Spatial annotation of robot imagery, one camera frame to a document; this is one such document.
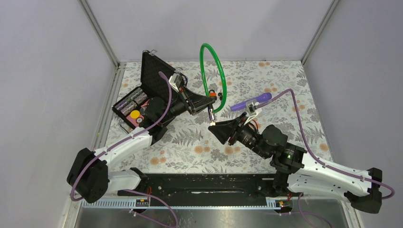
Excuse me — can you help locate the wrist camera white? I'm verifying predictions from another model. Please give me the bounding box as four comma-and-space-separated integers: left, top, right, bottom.
245, 99, 262, 125
169, 73, 186, 93

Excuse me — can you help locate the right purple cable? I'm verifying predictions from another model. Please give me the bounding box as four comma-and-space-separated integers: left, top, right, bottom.
256, 88, 395, 227

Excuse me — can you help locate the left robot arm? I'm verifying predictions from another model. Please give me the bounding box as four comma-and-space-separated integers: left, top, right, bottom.
67, 85, 217, 203

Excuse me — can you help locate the orange black padlock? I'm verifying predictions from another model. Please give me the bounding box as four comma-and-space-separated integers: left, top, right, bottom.
208, 90, 217, 99

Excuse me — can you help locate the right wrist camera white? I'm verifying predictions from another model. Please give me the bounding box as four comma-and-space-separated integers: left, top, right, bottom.
245, 99, 262, 125

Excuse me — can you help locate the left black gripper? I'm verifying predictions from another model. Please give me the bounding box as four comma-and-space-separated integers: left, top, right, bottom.
159, 85, 215, 124

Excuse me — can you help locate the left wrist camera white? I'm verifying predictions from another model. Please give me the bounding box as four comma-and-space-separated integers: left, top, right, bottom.
169, 73, 186, 93

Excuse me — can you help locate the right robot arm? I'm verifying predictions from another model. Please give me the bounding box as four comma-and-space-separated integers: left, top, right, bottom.
208, 113, 382, 214

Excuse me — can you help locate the yellow round chip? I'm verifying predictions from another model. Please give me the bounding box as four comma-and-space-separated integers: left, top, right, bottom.
130, 110, 141, 119

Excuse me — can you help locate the black mounting base plate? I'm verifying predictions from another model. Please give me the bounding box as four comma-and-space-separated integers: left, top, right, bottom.
107, 172, 337, 208

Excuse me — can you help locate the purple cylindrical handle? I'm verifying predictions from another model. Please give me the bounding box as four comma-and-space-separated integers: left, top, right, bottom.
230, 92, 272, 112

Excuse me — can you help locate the black poker chip case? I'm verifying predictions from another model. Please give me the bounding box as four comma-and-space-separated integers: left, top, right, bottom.
112, 50, 187, 132

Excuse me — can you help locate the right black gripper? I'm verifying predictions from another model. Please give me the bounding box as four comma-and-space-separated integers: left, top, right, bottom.
208, 112, 270, 159

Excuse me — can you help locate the green cable lock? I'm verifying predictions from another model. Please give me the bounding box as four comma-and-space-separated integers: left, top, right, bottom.
199, 43, 228, 125

